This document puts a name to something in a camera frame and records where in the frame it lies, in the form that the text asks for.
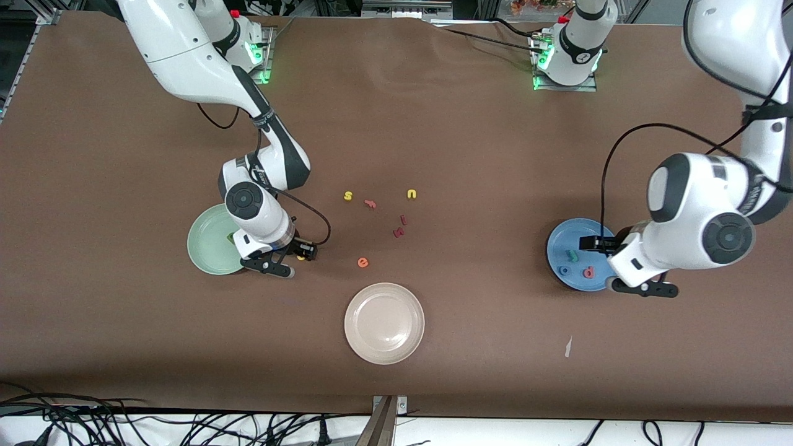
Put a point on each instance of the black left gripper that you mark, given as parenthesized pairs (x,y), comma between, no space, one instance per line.
(608,244)

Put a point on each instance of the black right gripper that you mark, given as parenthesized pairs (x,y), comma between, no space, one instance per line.
(302,247)

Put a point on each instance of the pink letter p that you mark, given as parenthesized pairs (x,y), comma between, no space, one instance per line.
(591,270)

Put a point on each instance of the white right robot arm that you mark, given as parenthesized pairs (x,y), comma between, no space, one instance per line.
(186,62)

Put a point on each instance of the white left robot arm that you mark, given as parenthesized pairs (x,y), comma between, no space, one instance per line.
(694,204)

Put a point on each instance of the blue plate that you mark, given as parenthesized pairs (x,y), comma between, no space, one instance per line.
(567,238)

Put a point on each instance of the green plate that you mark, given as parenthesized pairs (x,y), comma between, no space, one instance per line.
(207,244)

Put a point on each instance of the red letter k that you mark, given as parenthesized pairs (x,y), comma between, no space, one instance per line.
(399,232)

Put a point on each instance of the white tape scrap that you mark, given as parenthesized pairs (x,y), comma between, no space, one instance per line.
(568,348)

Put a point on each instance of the beige plate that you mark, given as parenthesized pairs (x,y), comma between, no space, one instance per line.
(384,322)

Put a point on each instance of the brown table cover sheet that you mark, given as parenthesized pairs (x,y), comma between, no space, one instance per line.
(396,124)

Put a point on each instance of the grey metal bar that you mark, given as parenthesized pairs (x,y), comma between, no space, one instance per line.
(378,427)

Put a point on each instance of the orange flower decoration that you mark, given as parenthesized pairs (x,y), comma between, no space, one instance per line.
(533,5)

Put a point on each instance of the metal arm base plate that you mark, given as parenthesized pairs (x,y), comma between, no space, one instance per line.
(269,62)
(564,88)

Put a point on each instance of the metal table edge bracket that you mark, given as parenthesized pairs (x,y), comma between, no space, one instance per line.
(401,404)

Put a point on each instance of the aluminium frame profile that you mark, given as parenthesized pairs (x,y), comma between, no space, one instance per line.
(27,65)

